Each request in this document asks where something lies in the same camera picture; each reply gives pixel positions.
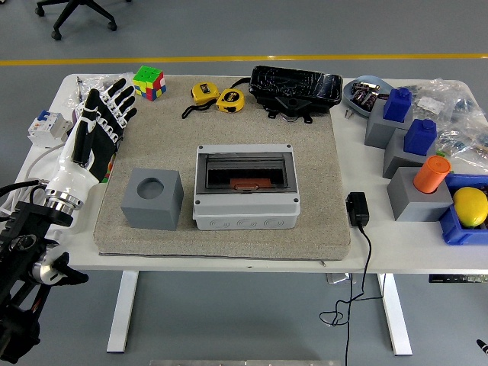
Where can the grey under-table bracket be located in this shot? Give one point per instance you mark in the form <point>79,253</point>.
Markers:
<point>341,278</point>

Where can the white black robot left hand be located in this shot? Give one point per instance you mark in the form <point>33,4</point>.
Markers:
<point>89,145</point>

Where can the clear bags with white switches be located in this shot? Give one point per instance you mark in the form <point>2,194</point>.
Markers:
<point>99,82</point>

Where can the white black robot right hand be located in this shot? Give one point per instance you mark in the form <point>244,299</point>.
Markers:
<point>483,346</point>

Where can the orange cylinder battery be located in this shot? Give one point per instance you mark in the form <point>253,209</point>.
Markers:
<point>431,175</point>
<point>249,183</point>

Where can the grey block with square hole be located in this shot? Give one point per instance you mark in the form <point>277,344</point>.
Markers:
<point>377,129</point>
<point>396,162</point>

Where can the black plastic tray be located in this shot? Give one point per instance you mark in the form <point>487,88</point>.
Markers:
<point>293,84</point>

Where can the black table control box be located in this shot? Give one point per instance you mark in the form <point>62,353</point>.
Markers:
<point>457,278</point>

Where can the grey-brown mat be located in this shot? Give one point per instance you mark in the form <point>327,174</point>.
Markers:
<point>228,244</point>

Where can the small dark batteries bundle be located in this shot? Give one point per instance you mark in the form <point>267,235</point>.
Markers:
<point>364,95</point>

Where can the white circuit breaker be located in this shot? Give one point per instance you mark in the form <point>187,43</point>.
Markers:
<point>47,127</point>

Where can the black power adapter plug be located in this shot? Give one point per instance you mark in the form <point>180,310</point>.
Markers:
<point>357,209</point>

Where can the grey block with round hole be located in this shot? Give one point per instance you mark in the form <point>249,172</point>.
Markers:
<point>152,213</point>
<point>413,204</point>

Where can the blue plastic bin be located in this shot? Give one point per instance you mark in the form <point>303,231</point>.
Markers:
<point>451,230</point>

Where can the yellow lemon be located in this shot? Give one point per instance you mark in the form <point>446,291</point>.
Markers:
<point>470,207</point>

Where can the black plastic bracket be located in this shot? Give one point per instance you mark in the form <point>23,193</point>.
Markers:
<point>291,104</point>

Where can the blue-grey bowl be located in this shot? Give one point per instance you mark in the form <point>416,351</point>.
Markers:
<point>350,101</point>

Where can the small colourful puzzle cube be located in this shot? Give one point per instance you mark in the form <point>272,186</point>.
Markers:
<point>110,165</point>

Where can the yellow tape measure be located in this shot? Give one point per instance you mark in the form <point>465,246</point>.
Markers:
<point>230,101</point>
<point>204,92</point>

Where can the smoky transparent box lid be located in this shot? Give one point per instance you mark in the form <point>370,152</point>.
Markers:
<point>244,165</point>

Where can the black office chair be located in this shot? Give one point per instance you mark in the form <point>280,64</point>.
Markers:
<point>82,9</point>

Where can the thin metal pen tool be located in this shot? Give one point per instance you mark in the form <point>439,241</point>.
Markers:
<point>79,89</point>

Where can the blue square plug block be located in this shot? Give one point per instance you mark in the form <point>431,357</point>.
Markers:
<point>396,104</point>
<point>419,137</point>

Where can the large colourful puzzle cube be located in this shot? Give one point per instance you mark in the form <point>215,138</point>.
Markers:
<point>149,82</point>

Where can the grey electrical junction box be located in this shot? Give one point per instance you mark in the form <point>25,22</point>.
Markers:
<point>244,213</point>

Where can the small metal clips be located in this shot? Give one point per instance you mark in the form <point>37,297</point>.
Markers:
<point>348,113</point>

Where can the clear bags of small parts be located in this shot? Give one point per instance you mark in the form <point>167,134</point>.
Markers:
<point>453,110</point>

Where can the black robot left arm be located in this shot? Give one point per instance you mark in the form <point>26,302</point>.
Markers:
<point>21,248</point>

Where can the small green piece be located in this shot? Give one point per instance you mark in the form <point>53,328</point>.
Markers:
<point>441,153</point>

